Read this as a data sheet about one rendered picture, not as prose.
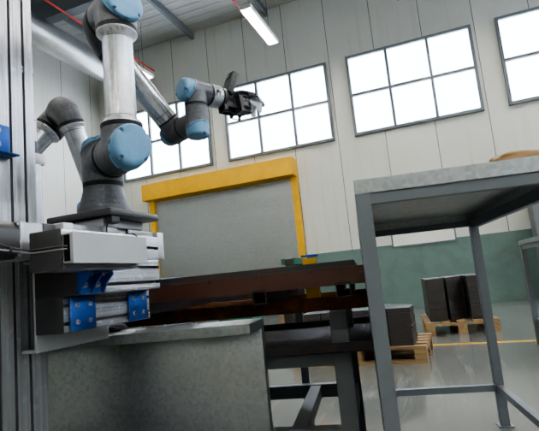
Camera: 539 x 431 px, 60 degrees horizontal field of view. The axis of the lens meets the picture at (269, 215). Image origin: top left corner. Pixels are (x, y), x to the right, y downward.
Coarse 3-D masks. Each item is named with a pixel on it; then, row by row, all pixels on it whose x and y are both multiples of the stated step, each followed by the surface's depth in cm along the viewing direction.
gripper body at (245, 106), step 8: (224, 88) 159; (232, 96) 162; (240, 96) 162; (224, 104) 158; (232, 104) 160; (240, 104) 161; (248, 104) 164; (224, 112) 161; (232, 112) 162; (240, 112) 163; (248, 112) 164; (240, 120) 168
